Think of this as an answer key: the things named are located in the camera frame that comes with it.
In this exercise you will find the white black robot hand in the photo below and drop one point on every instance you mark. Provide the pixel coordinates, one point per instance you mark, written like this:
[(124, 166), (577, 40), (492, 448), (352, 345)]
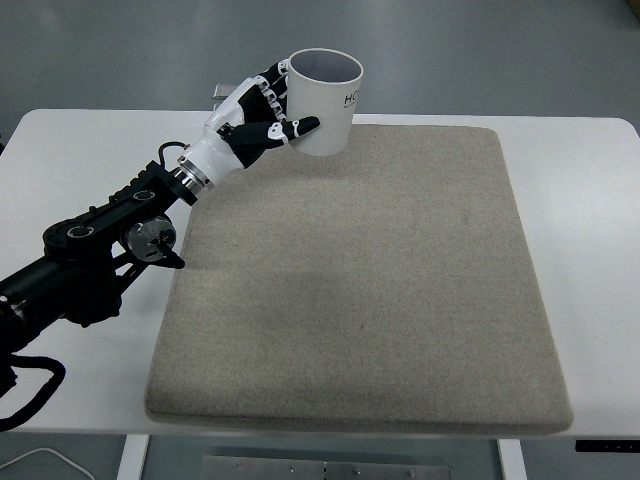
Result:
[(220, 150)]

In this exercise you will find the white ribbed cup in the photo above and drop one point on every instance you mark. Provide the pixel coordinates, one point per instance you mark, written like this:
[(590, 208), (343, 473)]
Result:
[(325, 117)]

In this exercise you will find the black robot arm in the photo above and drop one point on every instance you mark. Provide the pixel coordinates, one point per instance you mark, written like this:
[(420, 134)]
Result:
[(75, 260)]

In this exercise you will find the beige fabric mat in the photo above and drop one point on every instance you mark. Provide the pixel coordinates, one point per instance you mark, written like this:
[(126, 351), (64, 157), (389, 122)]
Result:
[(350, 300)]

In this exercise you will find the white table leg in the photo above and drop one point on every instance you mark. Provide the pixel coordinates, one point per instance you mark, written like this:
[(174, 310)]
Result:
[(132, 457), (511, 460)]

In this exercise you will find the grey metal plate with screws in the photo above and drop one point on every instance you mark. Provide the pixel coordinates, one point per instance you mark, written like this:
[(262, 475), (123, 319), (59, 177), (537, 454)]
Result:
[(325, 470)]

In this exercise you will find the black table control box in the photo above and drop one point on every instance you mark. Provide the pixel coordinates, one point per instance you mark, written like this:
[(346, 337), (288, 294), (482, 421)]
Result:
[(607, 445)]

